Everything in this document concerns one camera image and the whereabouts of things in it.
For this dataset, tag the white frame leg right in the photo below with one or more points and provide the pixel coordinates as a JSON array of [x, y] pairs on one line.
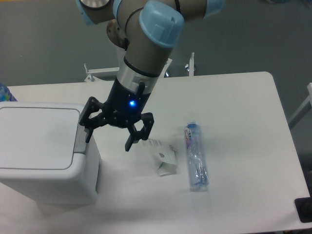
[[302, 110]]

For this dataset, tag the white paper carton box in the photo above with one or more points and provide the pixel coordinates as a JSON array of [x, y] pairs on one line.
[[164, 156]]

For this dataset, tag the white push-lid trash can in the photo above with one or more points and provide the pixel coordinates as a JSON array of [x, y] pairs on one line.
[[44, 155]]

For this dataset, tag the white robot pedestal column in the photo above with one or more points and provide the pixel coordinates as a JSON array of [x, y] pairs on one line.
[[117, 37]]

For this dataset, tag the clear plastic water bottle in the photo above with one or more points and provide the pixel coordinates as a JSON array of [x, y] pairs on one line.
[[196, 158]]

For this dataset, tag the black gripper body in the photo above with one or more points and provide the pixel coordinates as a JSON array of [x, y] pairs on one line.
[[129, 104]]

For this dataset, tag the black table clamp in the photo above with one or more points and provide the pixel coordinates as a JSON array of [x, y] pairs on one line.
[[304, 209]]

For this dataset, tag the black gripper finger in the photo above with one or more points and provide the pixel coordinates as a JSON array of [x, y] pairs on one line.
[[94, 114], [135, 135]]

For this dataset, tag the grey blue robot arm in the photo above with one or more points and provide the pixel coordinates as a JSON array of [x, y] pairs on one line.
[[151, 29]]

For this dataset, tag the white metal base frame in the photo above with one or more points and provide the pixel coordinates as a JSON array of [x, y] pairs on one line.
[[109, 74]]

